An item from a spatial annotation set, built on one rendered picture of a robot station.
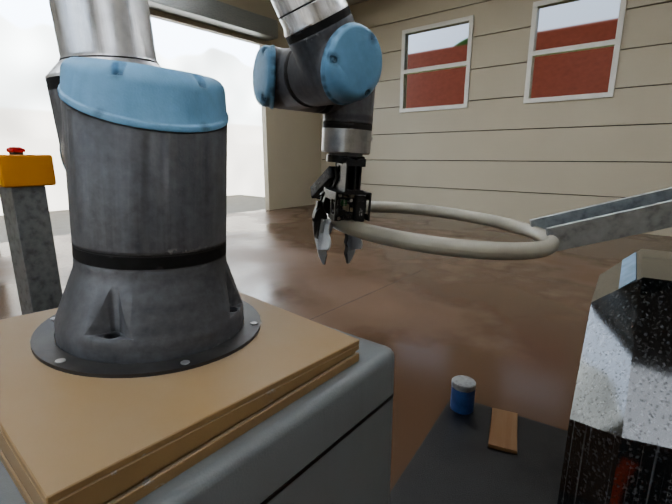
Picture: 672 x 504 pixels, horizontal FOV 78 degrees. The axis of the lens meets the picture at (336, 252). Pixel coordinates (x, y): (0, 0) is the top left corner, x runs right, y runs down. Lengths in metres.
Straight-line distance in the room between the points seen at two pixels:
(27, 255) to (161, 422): 1.05
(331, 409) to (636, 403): 0.66
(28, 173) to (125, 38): 0.78
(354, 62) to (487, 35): 7.39
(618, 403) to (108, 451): 0.85
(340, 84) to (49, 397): 0.44
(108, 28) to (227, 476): 0.49
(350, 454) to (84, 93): 0.43
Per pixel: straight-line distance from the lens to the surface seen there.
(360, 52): 0.57
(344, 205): 0.75
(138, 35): 0.62
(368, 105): 0.76
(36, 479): 0.33
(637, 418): 0.96
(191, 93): 0.41
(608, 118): 7.28
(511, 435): 1.86
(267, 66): 0.67
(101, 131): 0.41
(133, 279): 0.42
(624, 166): 7.23
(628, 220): 0.96
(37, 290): 1.39
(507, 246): 0.73
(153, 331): 0.42
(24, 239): 1.35
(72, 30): 0.62
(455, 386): 1.88
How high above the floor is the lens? 1.08
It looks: 13 degrees down
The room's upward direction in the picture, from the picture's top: straight up
